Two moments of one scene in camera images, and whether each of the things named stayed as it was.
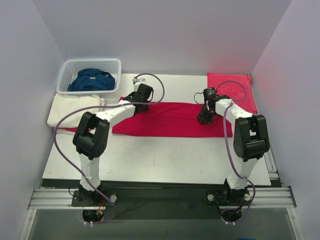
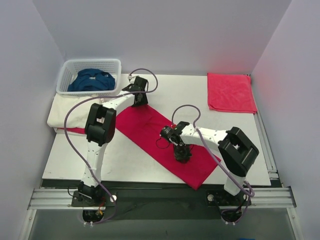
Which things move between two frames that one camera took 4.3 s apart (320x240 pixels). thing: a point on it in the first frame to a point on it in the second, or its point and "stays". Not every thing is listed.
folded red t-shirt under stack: (71, 129) stays
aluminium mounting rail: (261, 197) stays
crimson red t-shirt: (176, 119) to (139, 126)
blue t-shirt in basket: (91, 79) stays
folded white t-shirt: (61, 105) stays
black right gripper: (205, 115) to (182, 152)
